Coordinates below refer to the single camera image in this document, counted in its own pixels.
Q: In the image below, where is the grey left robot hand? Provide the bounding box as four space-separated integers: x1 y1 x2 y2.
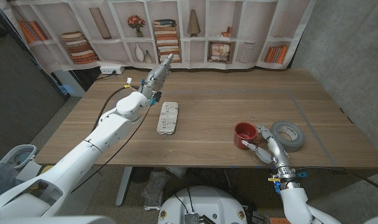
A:
140 53 175 100

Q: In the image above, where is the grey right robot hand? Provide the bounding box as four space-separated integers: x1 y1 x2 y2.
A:
241 124 299 190

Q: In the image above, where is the red speckled mug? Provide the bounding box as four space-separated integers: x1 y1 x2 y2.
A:
233 121 259 150

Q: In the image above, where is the folded patterned white cloth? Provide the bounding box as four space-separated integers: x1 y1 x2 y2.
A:
156 101 180 136

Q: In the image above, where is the printed bookshelf backdrop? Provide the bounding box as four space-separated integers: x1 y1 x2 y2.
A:
0 0 317 74

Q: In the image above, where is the white power strip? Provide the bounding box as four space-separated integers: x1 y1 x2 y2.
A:
99 65 126 75

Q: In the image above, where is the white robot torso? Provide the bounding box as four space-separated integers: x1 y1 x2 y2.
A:
157 185 248 224

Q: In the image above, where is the white box with blue light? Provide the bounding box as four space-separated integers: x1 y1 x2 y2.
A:
51 70 86 98

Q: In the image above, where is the clear plastic bag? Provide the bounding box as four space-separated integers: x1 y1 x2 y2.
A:
141 170 172 212

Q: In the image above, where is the white round plastic base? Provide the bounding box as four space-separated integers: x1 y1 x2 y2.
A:
0 144 37 170

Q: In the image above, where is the person's blue jeans leg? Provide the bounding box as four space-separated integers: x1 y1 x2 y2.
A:
0 161 37 202

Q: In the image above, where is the grey duct tape roll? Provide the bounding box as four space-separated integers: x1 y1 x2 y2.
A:
269 120 306 153

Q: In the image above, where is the thick black cable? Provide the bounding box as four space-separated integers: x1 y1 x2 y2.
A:
91 85 141 133
296 166 378 195

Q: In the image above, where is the thin black cable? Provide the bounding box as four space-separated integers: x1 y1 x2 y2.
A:
71 104 153 194

